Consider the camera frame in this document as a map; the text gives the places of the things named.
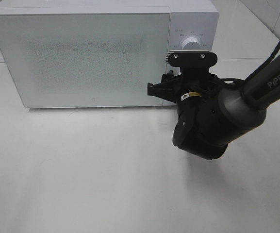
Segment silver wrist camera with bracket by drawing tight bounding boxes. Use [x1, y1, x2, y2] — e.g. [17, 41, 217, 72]
[165, 50, 218, 68]

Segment upper white round knob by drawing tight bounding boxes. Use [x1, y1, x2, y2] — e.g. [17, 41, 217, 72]
[181, 36, 201, 50]

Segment white microwave oven body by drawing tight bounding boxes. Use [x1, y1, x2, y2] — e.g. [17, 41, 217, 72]
[0, 0, 219, 106]

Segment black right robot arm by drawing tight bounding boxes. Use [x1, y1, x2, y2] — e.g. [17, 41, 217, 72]
[147, 50, 280, 160]

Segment white microwave door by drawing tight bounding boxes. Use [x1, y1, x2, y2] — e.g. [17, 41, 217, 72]
[0, 14, 170, 108]

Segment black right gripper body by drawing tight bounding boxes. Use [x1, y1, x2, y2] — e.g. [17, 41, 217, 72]
[175, 68, 220, 107]

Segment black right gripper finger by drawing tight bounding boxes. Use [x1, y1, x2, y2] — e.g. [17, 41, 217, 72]
[161, 70, 181, 84]
[147, 82, 178, 103]

